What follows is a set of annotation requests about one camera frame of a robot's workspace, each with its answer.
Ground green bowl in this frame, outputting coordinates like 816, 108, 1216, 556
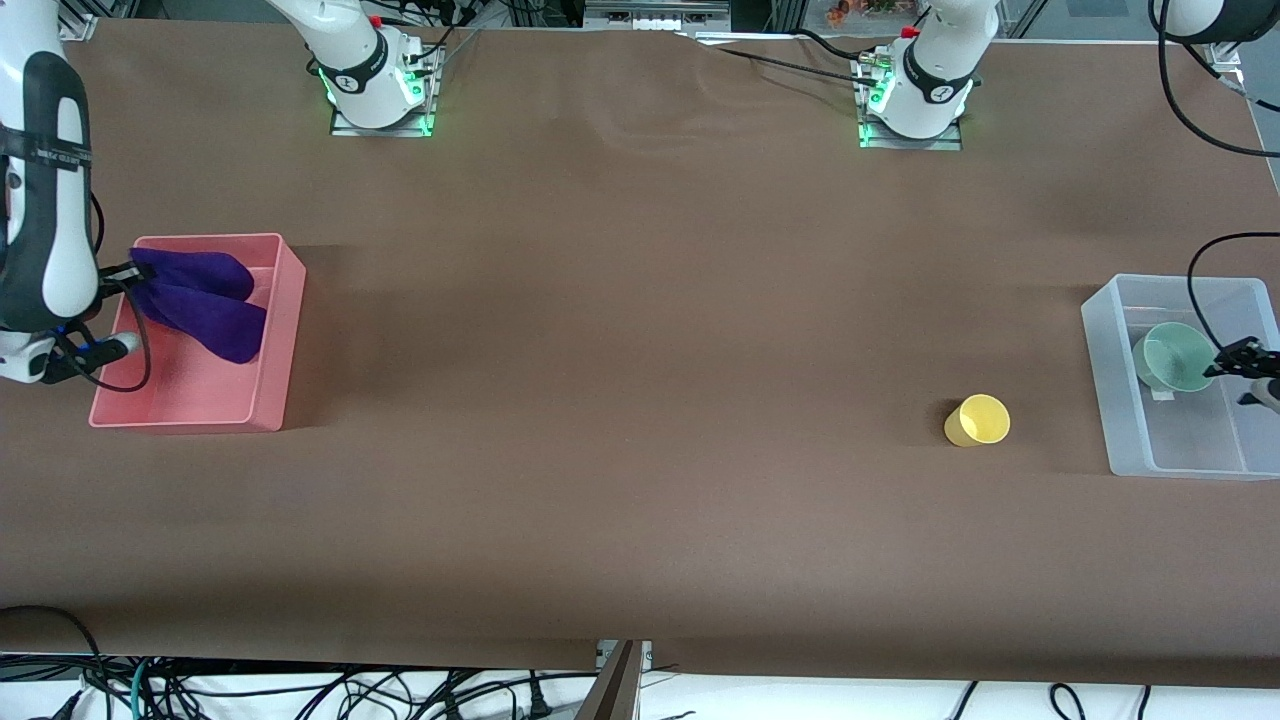
1131, 321, 1219, 395

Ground purple cloth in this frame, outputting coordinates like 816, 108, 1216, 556
128, 247, 270, 365

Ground yellow cup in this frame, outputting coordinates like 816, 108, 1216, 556
943, 394, 1012, 448

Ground clear plastic bin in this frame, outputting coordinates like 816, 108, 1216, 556
1080, 273, 1280, 482

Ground pink plastic bin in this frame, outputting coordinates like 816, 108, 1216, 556
88, 233, 308, 433

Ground orange background objects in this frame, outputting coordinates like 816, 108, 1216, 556
824, 0, 902, 28

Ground brown table beam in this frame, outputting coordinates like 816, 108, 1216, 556
575, 640, 643, 720

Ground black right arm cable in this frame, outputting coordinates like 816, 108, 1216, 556
52, 188, 153, 393

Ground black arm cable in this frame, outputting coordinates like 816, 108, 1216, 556
1150, 0, 1280, 351
52, 188, 153, 393

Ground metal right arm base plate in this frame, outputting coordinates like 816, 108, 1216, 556
328, 45, 439, 139

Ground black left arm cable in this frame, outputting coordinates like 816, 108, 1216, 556
1150, 0, 1280, 351

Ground black floor cable loop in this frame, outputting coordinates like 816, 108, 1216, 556
0, 604, 107, 720

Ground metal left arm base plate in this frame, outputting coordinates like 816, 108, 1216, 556
856, 52, 967, 152

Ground black cable on table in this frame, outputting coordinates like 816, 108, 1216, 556
680, 30, 876, 86

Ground silver aluminium rail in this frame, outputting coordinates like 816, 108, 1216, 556
584, 0, 732, 32

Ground metal table bracket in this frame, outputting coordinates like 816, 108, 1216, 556
596, 639, 654, 674

